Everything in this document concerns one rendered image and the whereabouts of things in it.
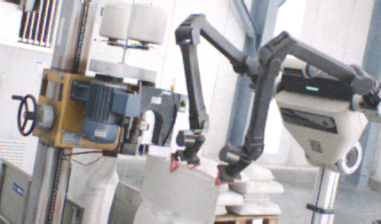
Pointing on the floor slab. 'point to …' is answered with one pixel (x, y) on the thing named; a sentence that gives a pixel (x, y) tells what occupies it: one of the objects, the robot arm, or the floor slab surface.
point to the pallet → (246, 218)
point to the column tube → (41, 178)
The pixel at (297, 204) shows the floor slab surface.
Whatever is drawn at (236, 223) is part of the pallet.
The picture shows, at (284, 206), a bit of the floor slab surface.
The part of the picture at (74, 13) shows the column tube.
